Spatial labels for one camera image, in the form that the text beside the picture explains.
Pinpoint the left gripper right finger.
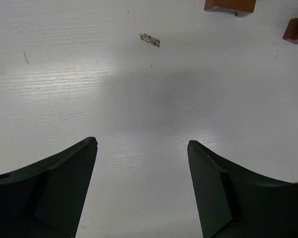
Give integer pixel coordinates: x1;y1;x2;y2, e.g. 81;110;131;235
187;140;298;238

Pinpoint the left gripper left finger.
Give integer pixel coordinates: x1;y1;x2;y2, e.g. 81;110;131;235
0;137;97;238

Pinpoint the brown wood block small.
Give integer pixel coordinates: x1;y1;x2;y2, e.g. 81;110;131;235
283;18;298;45

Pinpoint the brown wood block long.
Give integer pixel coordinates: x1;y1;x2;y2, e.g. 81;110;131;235
204;0;256;18

